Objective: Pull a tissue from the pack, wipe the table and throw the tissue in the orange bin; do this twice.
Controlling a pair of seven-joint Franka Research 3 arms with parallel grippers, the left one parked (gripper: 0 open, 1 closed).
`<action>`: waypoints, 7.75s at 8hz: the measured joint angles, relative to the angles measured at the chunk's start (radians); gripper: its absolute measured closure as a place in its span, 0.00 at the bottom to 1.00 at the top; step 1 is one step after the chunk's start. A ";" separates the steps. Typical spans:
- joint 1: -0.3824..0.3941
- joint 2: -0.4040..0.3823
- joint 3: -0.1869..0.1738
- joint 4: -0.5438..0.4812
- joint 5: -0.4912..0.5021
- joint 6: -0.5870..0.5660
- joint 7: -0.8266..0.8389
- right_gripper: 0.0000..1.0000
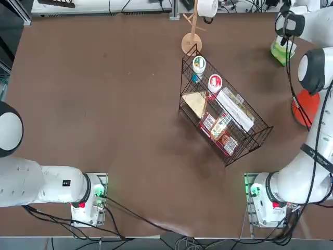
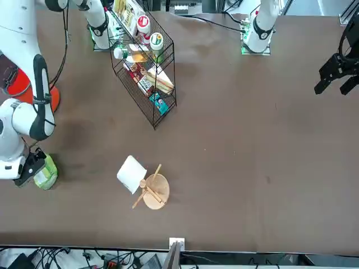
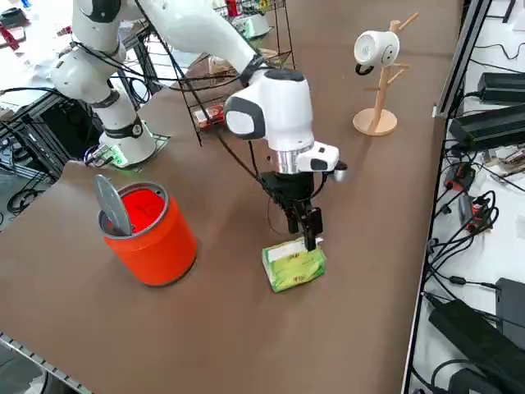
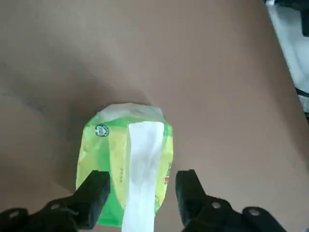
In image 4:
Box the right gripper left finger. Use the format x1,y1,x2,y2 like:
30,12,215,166
0,170,112,232

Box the white paper tissue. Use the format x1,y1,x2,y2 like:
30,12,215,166
122,122,165,232

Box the black equipment box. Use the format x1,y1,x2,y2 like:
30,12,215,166
300,9,309,38

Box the green tissue pack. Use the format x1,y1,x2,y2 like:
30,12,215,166
75,101,174,228

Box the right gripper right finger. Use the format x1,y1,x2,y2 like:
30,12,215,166
175,169,294,232

